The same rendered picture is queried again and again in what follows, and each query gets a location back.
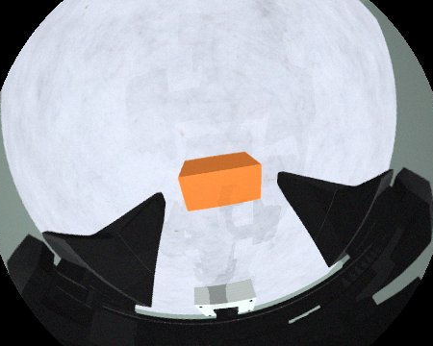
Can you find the orange block with dark square mark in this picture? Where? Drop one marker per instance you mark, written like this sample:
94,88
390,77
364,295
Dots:
221,180

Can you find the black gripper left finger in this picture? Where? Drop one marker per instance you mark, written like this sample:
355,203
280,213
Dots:
123,254

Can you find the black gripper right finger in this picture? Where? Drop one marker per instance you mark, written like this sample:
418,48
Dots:
331,213

